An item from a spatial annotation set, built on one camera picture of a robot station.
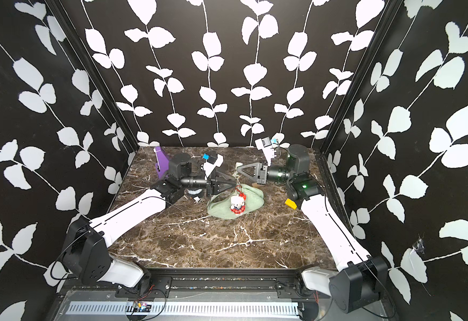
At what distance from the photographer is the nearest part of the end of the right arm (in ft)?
1.92

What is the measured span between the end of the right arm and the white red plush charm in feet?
0.22

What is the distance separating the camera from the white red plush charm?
714 mm
